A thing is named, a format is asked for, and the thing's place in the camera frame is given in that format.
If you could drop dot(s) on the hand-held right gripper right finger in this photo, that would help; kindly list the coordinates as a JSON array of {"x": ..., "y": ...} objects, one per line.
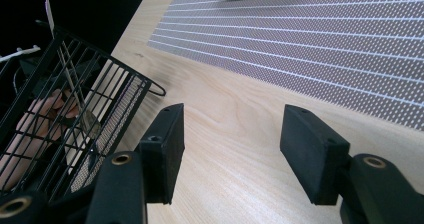
[{"x": 310, "y": 154}]

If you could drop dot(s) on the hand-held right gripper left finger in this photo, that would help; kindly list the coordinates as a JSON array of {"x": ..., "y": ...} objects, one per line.
[{"x": 163, "y": 150}]

